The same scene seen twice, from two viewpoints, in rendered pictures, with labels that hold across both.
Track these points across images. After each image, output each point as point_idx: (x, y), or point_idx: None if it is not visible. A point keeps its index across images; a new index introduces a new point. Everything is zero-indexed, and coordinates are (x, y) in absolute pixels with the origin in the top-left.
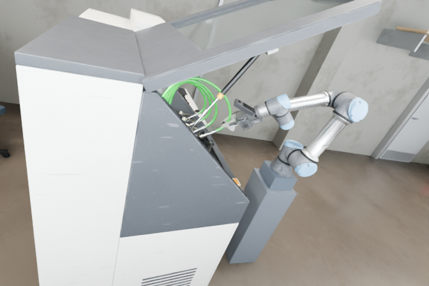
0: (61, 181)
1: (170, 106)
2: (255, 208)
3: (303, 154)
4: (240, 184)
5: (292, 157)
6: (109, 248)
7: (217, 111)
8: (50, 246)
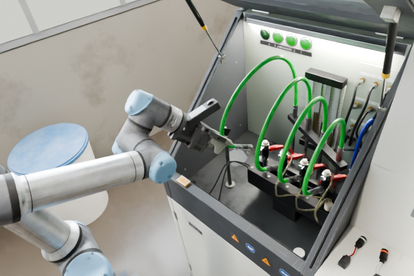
0: None
1: (231, 25)
2: None
3: (77, 224)
4: (177, 180)
5: (96, 243)
6: None
7: (255, 151)
8: None
